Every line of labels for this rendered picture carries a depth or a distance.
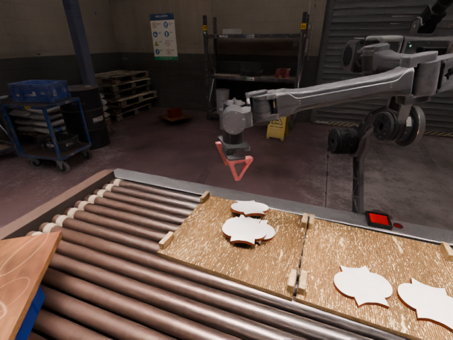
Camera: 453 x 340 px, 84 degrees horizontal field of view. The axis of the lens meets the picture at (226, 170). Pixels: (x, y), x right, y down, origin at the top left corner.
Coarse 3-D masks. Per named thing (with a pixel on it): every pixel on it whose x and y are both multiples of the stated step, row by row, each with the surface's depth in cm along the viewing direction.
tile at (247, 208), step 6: (234, 204) 95; (240, 204) 95; (246, 204) 96; (252, 204) 96; (258, 204) 97; (264, 204) 97; (234, 210) 91; (240, 210) 90; (246, 210) 91; (252, 210) 91; (258, 210) 91; (264, 210) 92; (246, 216) 88
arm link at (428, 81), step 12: (372, 48) 88; (384, 48) 85; (384, 60) 82; (396, 60) 76; (444, 60) 56; (372, 72) 92; (420, 72) 58; (432, 72) 57; (444, 72) 57; (420, 84) 58; (432, 84) 58; (444, 84) 59
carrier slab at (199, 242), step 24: (192, 216) 93; (216, 216) 93; (264, 216) 93; (288, 216) 93; (192, 240) 81; (216, 240) 81; (288, 240) 81; (192, 264) 73; (216, 264) 73; (240, 264) 73; (264, 264) 73; (288, 264) 73; (264, 288) 66
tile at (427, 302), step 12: (408, 288) 64; (420, 288) 64; (432, 288) 64; (444, 288) 64; (408, 300) 61; (420, 300) 61; (432, 300) 61; (444, 300) 61; (420, 312) 59; (432, 312) 59; (444, 312) 59; (444, 324) 56
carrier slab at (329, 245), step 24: (312, 240) 81; (336, 240) 81; (360, 240) 81; (384, 240) 81; (408, 240) 81; (312, 264) 73; (336, 264) 73; (360, 264) 73; (384, 264) 73; (408, 264) 73; (432, 264) 73; (312, 288) 66; (336, 312) 60; (360, 312) 60; (384, 312) 60; (408, 312) 60; (408, 336) 56; (432, 336) 55
